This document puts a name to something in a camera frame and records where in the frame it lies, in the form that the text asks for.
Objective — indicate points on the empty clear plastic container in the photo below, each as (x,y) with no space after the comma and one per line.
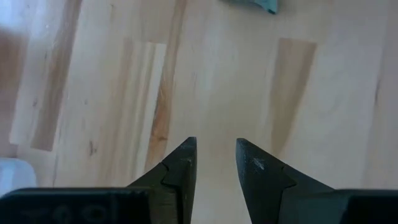
(14,175)

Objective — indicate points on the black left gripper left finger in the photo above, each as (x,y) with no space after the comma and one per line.
(180,174)

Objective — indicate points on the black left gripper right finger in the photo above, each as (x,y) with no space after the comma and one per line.
(261,186)

